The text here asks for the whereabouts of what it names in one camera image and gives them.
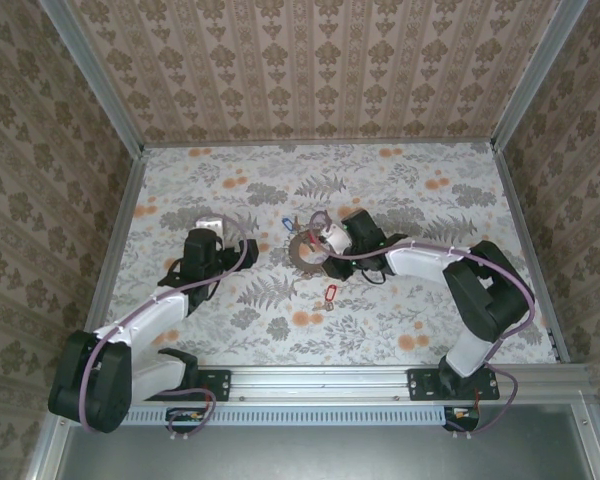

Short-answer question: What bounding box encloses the aluminium corner post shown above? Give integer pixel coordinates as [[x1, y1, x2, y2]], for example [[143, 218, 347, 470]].
[[38, 0, 146, 156], [490, 0, 590, 151]]

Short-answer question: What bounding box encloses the black mount plate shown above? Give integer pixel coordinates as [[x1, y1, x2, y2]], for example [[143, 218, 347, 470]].
[[407, 368, 501, 402], [194, 368, 232, 402]]

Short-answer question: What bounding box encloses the left black mount plate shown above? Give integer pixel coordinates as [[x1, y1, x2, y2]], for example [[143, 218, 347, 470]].
[[194, 368, 232, 402]]

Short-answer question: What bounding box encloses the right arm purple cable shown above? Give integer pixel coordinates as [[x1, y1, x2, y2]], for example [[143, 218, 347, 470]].
[[309, 209, 537, 434]]

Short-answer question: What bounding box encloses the white slotted cable duct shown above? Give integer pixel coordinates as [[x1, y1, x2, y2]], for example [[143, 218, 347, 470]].
[[107, 404, 449, 427]]

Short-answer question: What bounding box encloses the left base electronics board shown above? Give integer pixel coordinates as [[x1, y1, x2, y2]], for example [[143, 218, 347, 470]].
[[167, 407, 206, 434]]

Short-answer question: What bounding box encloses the grey metal sheet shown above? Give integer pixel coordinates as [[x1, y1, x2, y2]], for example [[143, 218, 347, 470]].
[[54, 403, 599, 480]]

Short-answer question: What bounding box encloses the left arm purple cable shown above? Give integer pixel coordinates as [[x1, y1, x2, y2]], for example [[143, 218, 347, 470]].
[[79, 213, 254, 435]]

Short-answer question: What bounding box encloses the right base electronics board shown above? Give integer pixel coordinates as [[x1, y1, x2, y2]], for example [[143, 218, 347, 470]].
[[442, 405, 481, 432]]

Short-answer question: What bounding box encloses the red key tag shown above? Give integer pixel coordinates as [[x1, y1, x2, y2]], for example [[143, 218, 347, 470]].
[[313, 283, 337, 314]]

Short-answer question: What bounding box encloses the aluminium table back rail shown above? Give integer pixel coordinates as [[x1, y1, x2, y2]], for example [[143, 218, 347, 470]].
[[139, 135, 496, 150]]

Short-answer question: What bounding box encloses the right black mount plate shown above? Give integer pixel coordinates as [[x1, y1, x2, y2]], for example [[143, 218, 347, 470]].
[[407, 368, 501, 402]]

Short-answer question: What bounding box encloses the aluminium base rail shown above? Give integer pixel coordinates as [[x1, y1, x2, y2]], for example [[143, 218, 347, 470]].
[[124, 363, 599, 405]]

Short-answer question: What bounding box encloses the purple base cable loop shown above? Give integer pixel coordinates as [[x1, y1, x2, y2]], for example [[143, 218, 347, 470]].
[[164, 387, 219, 436]]

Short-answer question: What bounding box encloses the base electronics board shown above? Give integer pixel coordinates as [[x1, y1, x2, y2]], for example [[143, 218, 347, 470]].
[[167, 407, 206, 434], [442, 405, 481, 432]]

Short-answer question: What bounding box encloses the aluminium table side rail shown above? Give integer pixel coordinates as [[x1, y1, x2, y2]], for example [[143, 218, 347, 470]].
[[82, 149, 149, 361], [493, 142, 574, 365]]

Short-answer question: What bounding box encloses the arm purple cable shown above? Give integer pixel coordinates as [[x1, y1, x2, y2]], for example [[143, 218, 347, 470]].
[[309, 209, 537, 434], [79, 213, 254, 435]]

